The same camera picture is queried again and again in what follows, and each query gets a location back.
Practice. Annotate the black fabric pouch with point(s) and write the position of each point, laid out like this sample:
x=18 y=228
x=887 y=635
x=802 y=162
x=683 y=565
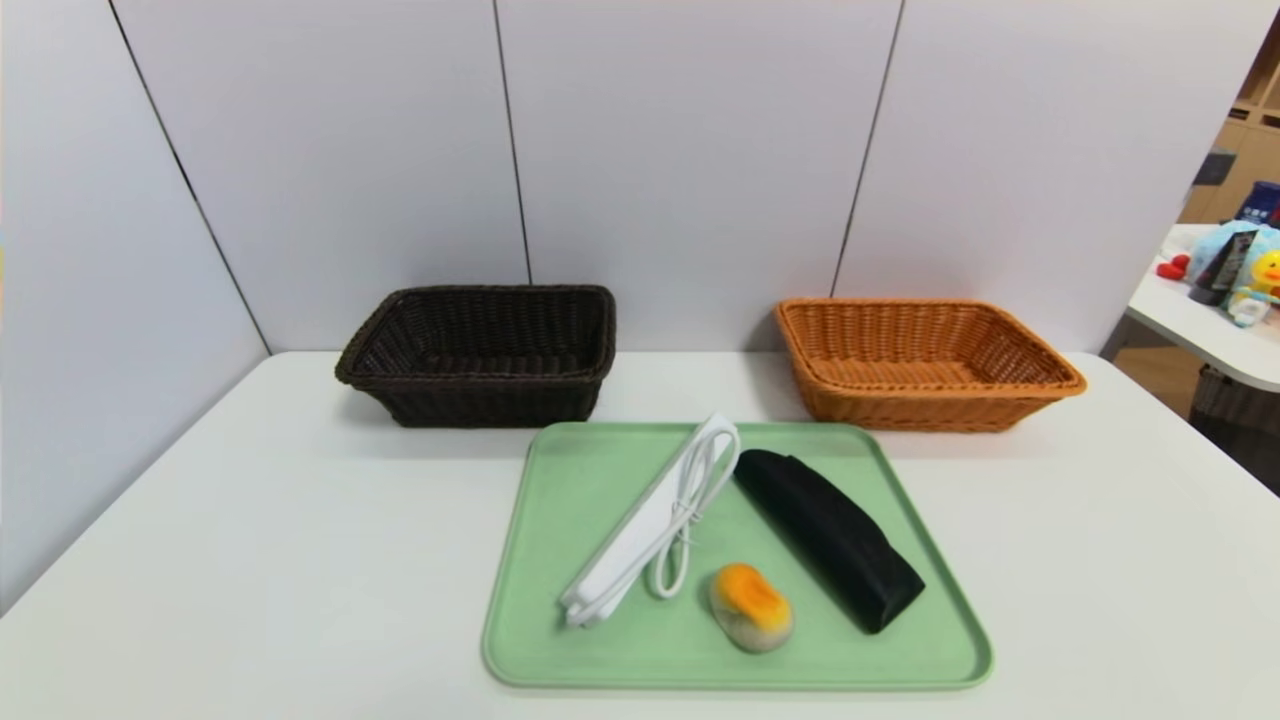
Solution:
x=830 y=540

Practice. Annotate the orange and white food item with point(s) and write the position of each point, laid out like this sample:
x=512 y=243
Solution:
x=750 y=610

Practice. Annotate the dark brown wicker basket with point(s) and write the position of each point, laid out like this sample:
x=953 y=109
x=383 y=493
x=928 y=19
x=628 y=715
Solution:
x=480 y=400

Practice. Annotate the orange wicker basket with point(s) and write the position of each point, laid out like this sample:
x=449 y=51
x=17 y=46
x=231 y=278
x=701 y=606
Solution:
x=900 y=410

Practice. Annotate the light green plastic tray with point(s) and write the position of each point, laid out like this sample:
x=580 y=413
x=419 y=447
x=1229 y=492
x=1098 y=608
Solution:
x=600 y=660

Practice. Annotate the small red toy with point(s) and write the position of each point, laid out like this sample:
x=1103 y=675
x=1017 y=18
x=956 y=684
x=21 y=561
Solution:
x=1173 y=268

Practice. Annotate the white side table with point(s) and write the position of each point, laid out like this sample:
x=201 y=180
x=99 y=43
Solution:
x=1200 y=335

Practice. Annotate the black tube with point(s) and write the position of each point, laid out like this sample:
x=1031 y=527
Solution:
x=1222 y=270

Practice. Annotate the grey wicker bin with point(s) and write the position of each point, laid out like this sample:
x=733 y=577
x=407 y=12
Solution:
x=1235 y=395

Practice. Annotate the dark grey box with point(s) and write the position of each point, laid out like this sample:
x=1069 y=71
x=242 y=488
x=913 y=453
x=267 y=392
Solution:
x=1216 y=168

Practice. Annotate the small white toy figure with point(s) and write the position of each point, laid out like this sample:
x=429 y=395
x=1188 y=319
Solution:
x=1248 y=312

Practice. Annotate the yellow duck toy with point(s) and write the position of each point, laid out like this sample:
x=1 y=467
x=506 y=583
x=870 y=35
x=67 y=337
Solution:
x=1270 y=270

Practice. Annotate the dark blue box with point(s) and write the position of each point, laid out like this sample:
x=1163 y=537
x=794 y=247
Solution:
x=1262 y=205

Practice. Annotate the wooden shelf unit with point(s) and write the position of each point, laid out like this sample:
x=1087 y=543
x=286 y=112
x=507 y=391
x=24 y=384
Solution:
x=1255 y=150

